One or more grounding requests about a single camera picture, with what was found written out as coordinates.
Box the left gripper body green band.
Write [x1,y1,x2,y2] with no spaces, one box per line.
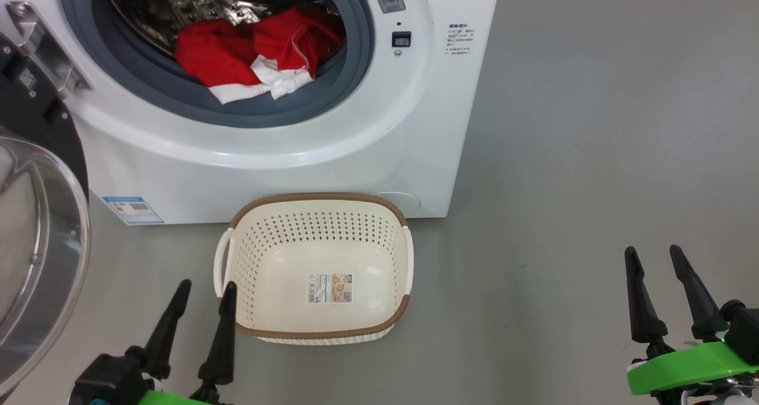
[70,352,233,405]

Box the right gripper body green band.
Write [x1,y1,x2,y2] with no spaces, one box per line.
[627,300,759,405]

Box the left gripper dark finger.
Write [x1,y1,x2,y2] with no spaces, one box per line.
[197,282,238,387]
[142,279,192,379]

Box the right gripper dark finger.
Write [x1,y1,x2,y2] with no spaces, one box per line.
[624,247,669,343]
[669,245,729,340]

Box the black round glass washer door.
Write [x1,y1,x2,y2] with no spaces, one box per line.
[0,31,91,397]

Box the red and white garment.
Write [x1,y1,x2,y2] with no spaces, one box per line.
[174,8,346,105]

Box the printed product label sticker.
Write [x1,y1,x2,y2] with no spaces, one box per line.
[307,273,353,305]

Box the cream basket with brown rim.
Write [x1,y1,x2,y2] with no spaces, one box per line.
[213,193,414,346]

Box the grey rubber door gasket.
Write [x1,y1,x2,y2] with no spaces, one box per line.
[59,0,375,129]

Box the white front-load washing machine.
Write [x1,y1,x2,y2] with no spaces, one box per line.
[0,0,502,225]

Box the silver metal door hinge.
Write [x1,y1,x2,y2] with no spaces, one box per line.
[5,1,93,100]

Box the stainless steel washer drum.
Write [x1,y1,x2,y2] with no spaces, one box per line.
[100,0,347,56]

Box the blue energy label sticker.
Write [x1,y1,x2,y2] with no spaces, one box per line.
[102,196,165,225]

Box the round white drain cover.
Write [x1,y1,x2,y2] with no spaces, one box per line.
[371,192,422,211]

